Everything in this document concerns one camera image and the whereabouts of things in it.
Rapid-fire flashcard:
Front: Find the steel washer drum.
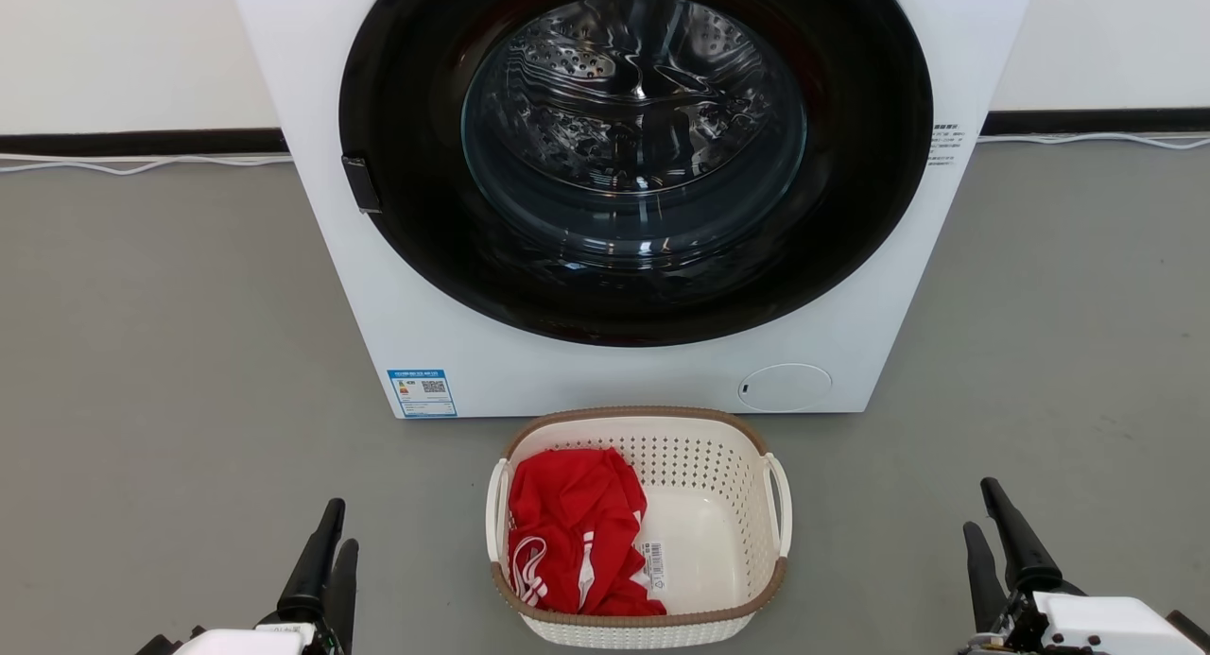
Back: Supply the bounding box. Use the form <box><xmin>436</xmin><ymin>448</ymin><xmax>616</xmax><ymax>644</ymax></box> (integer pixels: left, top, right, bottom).
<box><xmin>461</xmin><ymin>0</ymin><xmax>808</xmax><ymax>259</ymax></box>

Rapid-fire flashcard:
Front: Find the small black text sticker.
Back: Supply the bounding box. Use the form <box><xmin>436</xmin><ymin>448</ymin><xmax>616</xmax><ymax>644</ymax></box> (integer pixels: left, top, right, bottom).
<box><xmin>926</xmin><ymin>121</ymin><xmax>963</xmax><ymax>168</ymax></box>

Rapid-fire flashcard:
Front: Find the blue energy label sticker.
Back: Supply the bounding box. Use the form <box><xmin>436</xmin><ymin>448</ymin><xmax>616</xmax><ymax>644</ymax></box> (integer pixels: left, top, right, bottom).
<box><xmin>388</xmin><ymin>369</ymin><xmax>458</xmax><ymax>419</ymax></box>

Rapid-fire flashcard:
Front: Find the cream perforated laundry basket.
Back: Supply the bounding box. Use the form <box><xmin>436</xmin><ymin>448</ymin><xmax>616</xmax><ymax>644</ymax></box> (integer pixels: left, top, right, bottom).
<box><xmin>485</xmin><ymin>406</ymin><xmax>793</xmax><ymax>649</ymax></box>

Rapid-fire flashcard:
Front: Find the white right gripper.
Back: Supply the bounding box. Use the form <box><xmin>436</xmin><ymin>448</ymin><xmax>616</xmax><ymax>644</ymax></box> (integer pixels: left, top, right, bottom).
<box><xmin>959</xmin><ymin>477</ymin><xmax>1210</xmax><ymax>655</ymax></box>

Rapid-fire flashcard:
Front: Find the white front-load washing machine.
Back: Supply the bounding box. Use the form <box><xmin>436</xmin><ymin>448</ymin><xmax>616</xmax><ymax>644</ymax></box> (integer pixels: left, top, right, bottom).
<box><xmin>225</xmin><ymin>0</ymin><xmax>1039</xmax><ymax>420</ymax></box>

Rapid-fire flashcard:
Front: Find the white barcode label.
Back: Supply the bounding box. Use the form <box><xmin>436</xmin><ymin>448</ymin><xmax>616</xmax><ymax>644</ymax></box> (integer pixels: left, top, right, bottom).
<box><xmin>639</xmin><ymin>540</ymin><xmax>668</xmax><ymax>595</ymax></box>

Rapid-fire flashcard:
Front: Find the round black washer door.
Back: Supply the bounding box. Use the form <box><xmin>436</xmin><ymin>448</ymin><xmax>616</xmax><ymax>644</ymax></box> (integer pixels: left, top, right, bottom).
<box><xmin>338</xmin><ymin>0</ymin><xmax>935</xmax><ymax>348</ymax></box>

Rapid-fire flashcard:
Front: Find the white floor cable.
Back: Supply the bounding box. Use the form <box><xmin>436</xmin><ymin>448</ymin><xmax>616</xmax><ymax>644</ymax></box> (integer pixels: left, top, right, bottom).
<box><xmin>978</xmin><ymin>131</ymin><xmax>1210</xmax><ymax>152</ymax></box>
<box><xmin>0</xmin><ymin>152</ymin><xmax>294</xmax><ymax>177</ymax></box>

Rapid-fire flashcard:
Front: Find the red garment with white stripes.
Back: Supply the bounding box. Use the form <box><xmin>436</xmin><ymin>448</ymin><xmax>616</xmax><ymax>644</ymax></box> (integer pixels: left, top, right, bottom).
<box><xmin>508</xmin><ymin>447</ymin><xmax>667</xmax><ymax>618</ymax></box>

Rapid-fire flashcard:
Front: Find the black door latch handle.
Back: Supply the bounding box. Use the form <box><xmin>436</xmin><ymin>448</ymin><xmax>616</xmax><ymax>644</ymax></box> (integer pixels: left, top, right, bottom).
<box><xmin>341</xmin><ymin>155</ymin><xmax>383</xmax><ymax>215</ymax></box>

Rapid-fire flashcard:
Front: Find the round white filter cover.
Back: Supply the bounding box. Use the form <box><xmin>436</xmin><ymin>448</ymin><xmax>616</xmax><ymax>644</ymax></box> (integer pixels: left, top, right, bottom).
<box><xmin>737</xmin><ymin>363</ymin><xmax>834</xmax><ymax>413</ymax></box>

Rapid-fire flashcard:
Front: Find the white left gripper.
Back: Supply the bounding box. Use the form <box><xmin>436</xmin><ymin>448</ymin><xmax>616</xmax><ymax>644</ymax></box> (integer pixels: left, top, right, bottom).
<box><xmin>135</xmin><ymin>498</ymin><xmax>360</xmax><ymax>655</ymax></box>

